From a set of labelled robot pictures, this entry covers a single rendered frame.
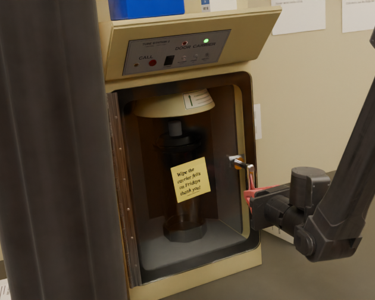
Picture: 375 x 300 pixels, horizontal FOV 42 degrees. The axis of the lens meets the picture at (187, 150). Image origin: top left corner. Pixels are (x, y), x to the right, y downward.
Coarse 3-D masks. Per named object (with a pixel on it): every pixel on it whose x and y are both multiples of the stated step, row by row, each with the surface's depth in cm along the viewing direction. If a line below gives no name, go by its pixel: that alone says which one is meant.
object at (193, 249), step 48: (144, 96) 90; (192, 96) 94; (240, 96) 99; (144, 144) 92; (192, 144) 96; (240, 144) 101; (144, 192) 94; (240, 192) 104; (144, 240) 96; (192, 240) 101; (240, 240) 107
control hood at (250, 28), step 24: (120, 24) 75; (144, 24) 77; (168, 24) 79; (192, 24) 81; (216, 24) 83; (240, 24) 86; (264, 24) 88; (120, 48) 79; (240, 48) 92; (120, 72) 84
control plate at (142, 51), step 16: (208, 32) 84; (224, 32) 86; (128, 48) 80; (144, 48) 81; (160, 48) 83; (176, 48) 84; (192, 48) 86; (208, 48) 88; (128, 64) 83; (144, 64) 85; (160, 64) 87; (176, 64) 88; (192, 64) 90
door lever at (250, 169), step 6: (234, 162) 101; (240, 162) 101; (240, 168) 102; (246, 168) 98; (252, 168) 97; (246, 174) 98; (252, 174) 98; (246, 180) 99; (252, 180) 98; (246, 186) 99; (252, 186) 99
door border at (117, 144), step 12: (108, 96) 87; (108, 108) 87; (120, 120) 89; (120, 132) 89; (120, 144) 90; (120, 156) 90; (120, 168) 91; (120, 180) 91; (120, 192) 92; (120, 216) 93; (132, 216) 94; (132, 228) 95; (132, 240) 95; (132, 252) 96; (132, 264) 96; (132, 276) 97
